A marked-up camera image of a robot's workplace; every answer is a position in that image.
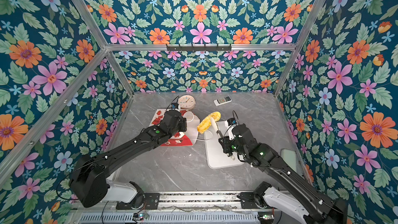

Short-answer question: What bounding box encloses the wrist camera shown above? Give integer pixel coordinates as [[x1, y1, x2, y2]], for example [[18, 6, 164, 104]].
[[170, 102, 180, 111], [226, 118, 237, 140]]

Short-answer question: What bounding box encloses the pink round clock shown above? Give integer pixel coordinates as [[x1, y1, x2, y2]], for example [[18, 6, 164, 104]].
[[178, 95, 196, 111]]

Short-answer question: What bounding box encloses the white box on table edge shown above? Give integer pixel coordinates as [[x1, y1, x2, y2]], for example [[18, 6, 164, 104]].
[[280, 149, 297, 172]]

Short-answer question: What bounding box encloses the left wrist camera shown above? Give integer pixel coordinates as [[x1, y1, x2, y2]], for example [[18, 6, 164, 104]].
[[170, 102, 180, 111]]

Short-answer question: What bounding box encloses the long yellow fake bread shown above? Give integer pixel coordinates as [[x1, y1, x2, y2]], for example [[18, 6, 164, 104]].
[[197, 112, 221, 134]]

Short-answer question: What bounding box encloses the white remote control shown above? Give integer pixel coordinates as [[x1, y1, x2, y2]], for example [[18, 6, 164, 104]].
[[214, 96, 232, 106]]

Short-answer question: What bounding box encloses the white rectangular tray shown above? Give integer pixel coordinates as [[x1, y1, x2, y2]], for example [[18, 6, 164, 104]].
[[204, 121, 244, 170]]

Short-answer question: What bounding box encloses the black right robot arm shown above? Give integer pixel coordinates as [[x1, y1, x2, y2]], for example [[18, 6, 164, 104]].
[[210, 118, 348, 224]]

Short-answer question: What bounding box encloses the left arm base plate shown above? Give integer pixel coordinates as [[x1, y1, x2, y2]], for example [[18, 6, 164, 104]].
[[116, 193, 160, 210]]

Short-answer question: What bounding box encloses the black hook rail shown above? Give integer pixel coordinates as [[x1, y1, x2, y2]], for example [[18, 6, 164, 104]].
[[166, 44, 232, 52]]

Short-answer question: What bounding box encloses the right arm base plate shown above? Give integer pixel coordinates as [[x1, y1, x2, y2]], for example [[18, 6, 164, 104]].
[[236, 192, 265, 209]]

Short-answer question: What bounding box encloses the red white paper bag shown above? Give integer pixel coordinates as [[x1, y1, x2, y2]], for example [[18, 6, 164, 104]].
[[162, 110, 213, 147]]

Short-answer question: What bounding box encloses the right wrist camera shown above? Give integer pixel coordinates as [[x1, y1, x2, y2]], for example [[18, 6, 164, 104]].
[[226, 118, 237, 140]]

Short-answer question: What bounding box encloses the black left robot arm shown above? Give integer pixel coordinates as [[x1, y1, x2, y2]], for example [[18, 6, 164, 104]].
[[69, 110, 187, 209]]

